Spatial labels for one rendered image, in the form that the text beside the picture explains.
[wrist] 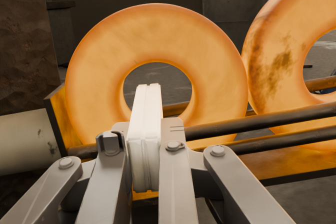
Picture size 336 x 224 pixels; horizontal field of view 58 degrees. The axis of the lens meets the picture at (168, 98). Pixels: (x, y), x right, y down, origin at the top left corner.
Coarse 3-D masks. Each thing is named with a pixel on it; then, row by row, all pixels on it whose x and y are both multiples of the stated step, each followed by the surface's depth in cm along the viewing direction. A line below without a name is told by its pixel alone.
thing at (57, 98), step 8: (56, 88) 25; (48, 96) 23; (56, 96) 24; (64, 96) 26; (48, 104) 23; (56, 104) 24; (64, 104) 25; (48, 112) 23; (56, 112) 23; (64, 112) 25; (56, 120) 23; (64, 120) 25; (56, 128) 23; (64, 128) 24; (72, 128) 26; (56, 136) 24; (64, 136) 24; (72, 136) 26; (64, 144) 24; (72, 144) 26; (80, 144) 27; (64, 152) 24; (88, 160) 29
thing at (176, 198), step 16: (176, 144) 13; (160, 160) 12; (176, 160) 12; (160, 176) 11; (176, 176) 11; (160, 192) 10; (176, 192) 10; (192, 192) 10; (160, 208) 10; (176, 208) 10; (192, 208) 10
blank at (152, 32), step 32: (96, 32) 23; (128, 32) 23; (160, 32) 23; (192, 32) 23; (224, 32) 24; (96, 64) 24; (128, 64) 24; (192, 64) 24; (224, 64) 24; (96, 96) 25; (192, 96) 27; (224, 96) 25; (96, 128) 26
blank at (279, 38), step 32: (288, 0) 23; (320, 0) 23; (256, 32) 24; (288, 32) 24; (320, 32) 24; (256, 64) 24; (288, 64) 24; (256, 96) 25; (288, 96) 25; (320, 96) 27; (288, 128) 26
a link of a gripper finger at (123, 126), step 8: (112, 128) 16; (120, 128) 16; (128, 160) 13; (88, 168) 13; (128, 168) 13; (80, 176) 12; (88, 176) 12; (128, 176) 13; (80, 184) 12; (128, 184) 13; (72, 192) 12; (80, 192) 12; (64, 200) 12; (72, 200) 12; (80, 200) 12; (64, 208) 13; (72, 208) 12
